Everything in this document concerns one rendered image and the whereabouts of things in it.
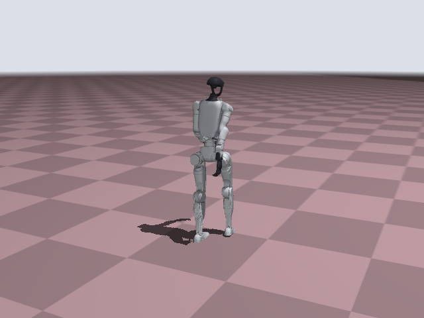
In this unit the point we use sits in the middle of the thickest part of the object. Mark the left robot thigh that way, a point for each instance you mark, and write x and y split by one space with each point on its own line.
200 175

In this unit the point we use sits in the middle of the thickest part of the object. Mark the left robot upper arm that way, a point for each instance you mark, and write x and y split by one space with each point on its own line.
196 116

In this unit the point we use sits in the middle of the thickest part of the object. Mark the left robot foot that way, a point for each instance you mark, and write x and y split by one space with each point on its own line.
199 238

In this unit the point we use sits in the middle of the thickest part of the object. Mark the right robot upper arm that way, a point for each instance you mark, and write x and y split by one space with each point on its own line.
227 111

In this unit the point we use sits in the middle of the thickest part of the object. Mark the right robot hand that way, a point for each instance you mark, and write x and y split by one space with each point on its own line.
219 164

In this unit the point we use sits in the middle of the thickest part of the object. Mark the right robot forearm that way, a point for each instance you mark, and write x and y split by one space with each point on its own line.
221 140

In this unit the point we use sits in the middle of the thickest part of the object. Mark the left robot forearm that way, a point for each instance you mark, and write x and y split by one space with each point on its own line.
201 138

